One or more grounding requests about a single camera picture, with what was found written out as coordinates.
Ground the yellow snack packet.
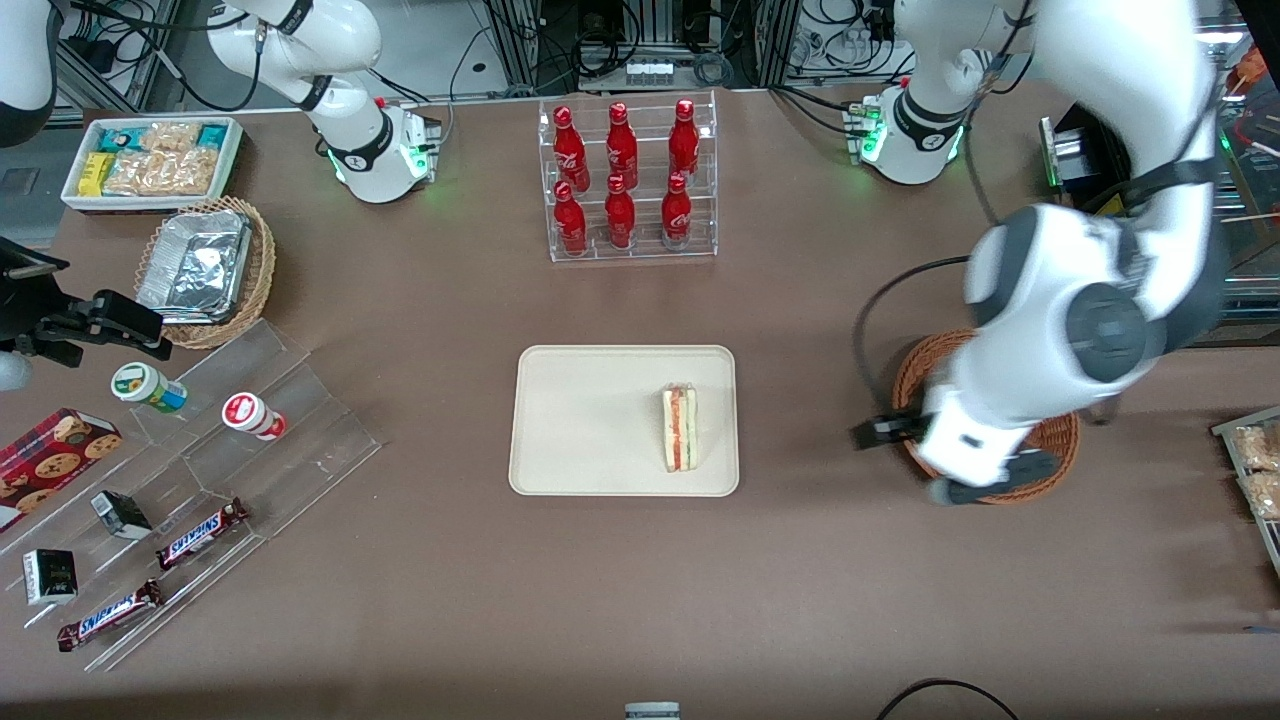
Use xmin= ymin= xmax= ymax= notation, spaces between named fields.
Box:
xmin=77 ymin=151 xmax=118 ymax=198

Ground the small black chocolate box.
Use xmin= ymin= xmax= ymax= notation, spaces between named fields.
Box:
xmin=90 ymin=490 xmax=154 ymax=542
xmin=22 ymin=548 xmax=79 ymax=607

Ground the brown round wicker basket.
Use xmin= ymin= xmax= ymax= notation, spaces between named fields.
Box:
xmin=892 ymin=329 xmax=1082 ymax=505

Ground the clear acrylic stepped shelf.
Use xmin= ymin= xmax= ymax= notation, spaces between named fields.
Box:
xmin=0 ymin=318 xmax=383 ymax=674

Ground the clear acrylic bottle rack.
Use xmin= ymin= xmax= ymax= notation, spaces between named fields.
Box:
xmin=537 ymin=90 xmax=720 ymax=264

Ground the green lidded yoghurt cup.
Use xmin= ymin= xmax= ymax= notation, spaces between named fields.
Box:
xmin=110 ymin=362 xmax=189 ymax=415

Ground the white rectangular snack bin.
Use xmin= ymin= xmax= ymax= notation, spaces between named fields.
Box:
xmin=61 ymin=116 xmax=245 ymax=214

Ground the red plaid cookie box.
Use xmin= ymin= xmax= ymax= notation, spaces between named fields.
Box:
xmin=0 ymin=407 xmax=124 ymax=533

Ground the clear pastry packet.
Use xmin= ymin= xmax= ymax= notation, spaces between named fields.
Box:
xmin=1240 ymin=471 xmax=1280 ymax=522
xmin=1231 ymin=422 xmax=1280 ymax=472

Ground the clear cracker packet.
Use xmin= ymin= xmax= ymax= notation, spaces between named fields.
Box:
xmin=103 ymin=147 xmax=219 ymax=198
xmin=140 ymin=121 xmax=203 ymax=154

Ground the brown Snickers bar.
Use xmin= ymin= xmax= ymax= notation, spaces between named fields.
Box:
xmin=156 ymin=497 xmax=250 ymax=572
xmin=56 ymin=579 xmax=165 ymax=653

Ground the aluminium foil container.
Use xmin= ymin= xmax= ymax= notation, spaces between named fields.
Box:
xmin=136 ymin=209 xmax=253 ymax=326

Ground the cream plastic tray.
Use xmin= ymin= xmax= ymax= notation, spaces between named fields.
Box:
xmin=508 ymin=345 xmax=740 ymax=498

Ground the light tan wicker basket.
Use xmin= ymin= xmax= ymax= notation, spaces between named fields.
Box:
xmin=134 ymin=195 xmax=277 ymax=350

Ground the black metal countertop appliance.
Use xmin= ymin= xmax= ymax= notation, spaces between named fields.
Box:
xmin=1040 ymin=20 xmax=1280 ymax=349

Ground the triangular sandwich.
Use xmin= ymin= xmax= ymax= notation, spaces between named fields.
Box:
xmin=660 ymin=382 xmax=700 ymax=474

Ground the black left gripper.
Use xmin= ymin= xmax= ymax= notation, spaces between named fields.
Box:
xmin=849 ymin=410 xmax=937 ymax=452

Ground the metal tray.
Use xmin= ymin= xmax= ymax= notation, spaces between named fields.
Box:
xmin=1211 ymin=404 xmax=1280 ymax=579

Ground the red cola bottle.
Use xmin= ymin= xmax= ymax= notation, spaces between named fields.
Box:
xmin=553 ymin=106 xmax=592 ymax=193
xmin=661 ymin=172 xmax=694 ymax=250
xmin=604 ymin=175 xmax=638 ymax=250
xmin=668 ymin=98 xmax=702 ymax=183
xmin=553 ymin=180 xmax=589 ymax=257
xmin=606 ymin=102 xmax=640 ymax=191

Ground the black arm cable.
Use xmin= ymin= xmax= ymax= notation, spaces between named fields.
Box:
xmin=851 ymin=255 xmax=973 ymax=406

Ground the black table cable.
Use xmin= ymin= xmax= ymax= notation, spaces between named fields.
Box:
xmin=877 ymin=678 xmax=1020 ymax=720

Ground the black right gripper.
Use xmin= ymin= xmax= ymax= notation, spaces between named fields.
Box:
xmin=0 ymin=237 xmax=174 ymax=367

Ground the red lidded yoghurt cup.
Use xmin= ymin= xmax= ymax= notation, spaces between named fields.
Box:
xmin=221 ymin=392 xmax=289 ymax=442

